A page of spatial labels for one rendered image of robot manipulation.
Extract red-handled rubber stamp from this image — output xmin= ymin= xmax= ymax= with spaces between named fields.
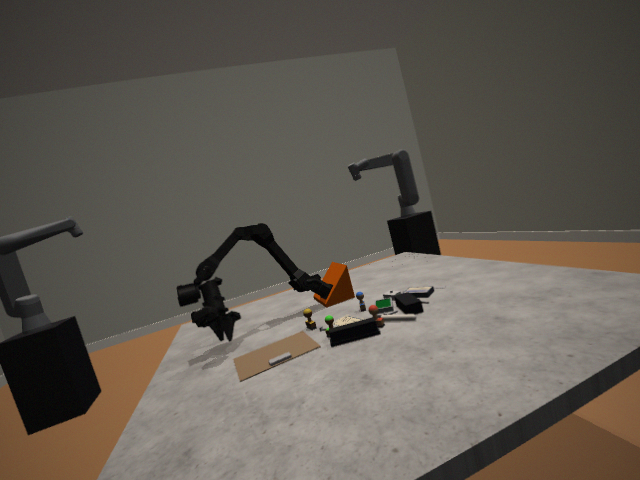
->
xmin=369 ymin=305 xmax=385 ymax=328

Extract beige taped card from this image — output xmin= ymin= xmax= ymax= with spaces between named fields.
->
xmin=333 ymin=314 xmax=365 ymax=326

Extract yellow rubber stamp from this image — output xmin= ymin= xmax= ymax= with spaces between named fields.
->
xmin=303 ymin=309 xmax=317 ymax=330

